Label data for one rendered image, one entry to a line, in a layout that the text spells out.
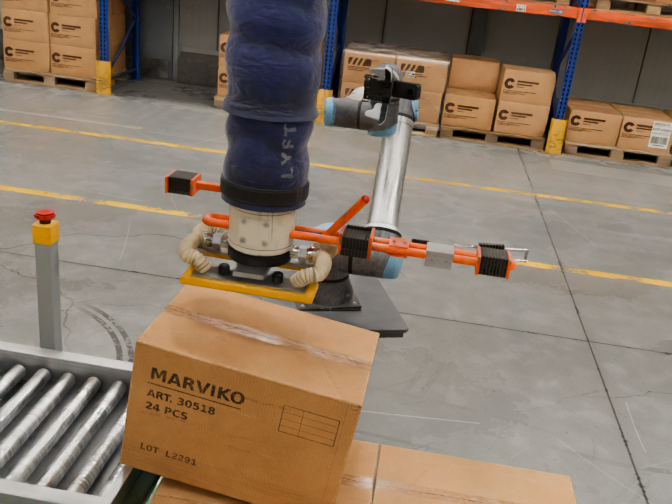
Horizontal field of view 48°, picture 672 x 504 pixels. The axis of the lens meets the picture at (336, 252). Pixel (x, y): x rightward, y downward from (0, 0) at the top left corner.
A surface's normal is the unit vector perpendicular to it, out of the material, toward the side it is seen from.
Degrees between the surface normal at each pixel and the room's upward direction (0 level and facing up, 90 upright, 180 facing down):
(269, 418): 90
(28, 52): 87
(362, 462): 0
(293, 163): 75
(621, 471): 0
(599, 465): 0
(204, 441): 90
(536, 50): 90
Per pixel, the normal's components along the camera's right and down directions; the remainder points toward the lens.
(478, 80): -0.11, 0.40
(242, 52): -0.50, 0.07
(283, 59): 0.26, 0.15
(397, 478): 0.10, -0.92
